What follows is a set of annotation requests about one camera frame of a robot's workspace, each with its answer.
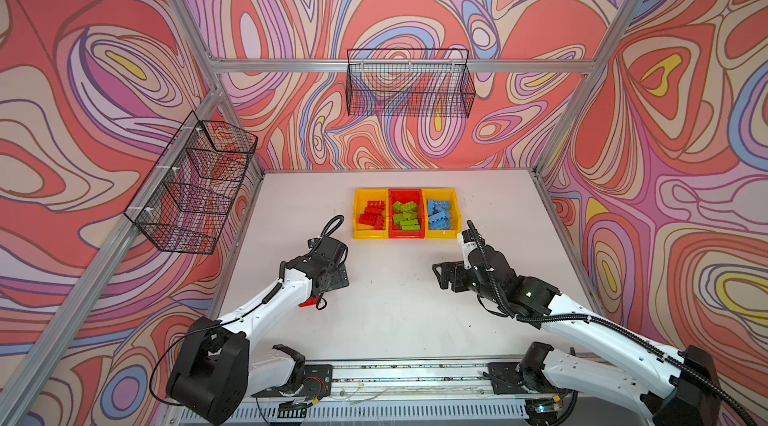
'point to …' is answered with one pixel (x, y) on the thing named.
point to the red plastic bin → (406, 196)
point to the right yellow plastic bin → (456, 216)
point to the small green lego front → (410, 225)
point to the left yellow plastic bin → (361, 199)
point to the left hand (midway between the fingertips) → (331, 278)
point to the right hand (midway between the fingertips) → (449, 272)
